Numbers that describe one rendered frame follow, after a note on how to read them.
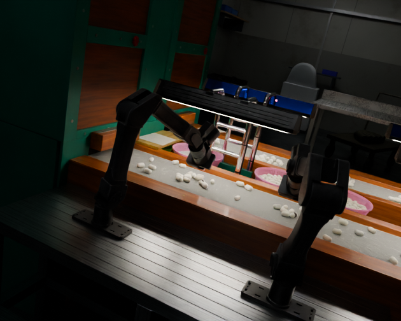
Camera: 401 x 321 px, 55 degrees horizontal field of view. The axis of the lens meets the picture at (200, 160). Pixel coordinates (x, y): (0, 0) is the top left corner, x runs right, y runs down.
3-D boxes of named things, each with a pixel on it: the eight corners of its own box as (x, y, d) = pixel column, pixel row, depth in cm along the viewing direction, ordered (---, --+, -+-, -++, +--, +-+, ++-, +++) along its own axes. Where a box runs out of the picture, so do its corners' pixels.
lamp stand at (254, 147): (250, 179, 198) (272, 94, 185) (214, 167, 204) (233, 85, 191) (258, 171, 215) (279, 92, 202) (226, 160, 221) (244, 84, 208)
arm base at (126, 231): (87, 190, 129) (72, 195, 123) (137, 210, 123) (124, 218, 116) (84, 211, 132) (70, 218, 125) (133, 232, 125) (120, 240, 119)
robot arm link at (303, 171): (289, 153, 113) (315, 151, 83) (319, 160, 113) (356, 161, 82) (280, 193, 113) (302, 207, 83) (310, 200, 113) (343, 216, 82)
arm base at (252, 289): (253, 258, 109) (246, 269, 103) (324, 287, 102) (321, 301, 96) (247, 282, 111) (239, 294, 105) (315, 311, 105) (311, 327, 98)
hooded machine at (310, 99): (310, 130, 779) (329, 67, 741) (305, 134, 726) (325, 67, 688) (277, 121, 804) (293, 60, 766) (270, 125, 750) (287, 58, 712)
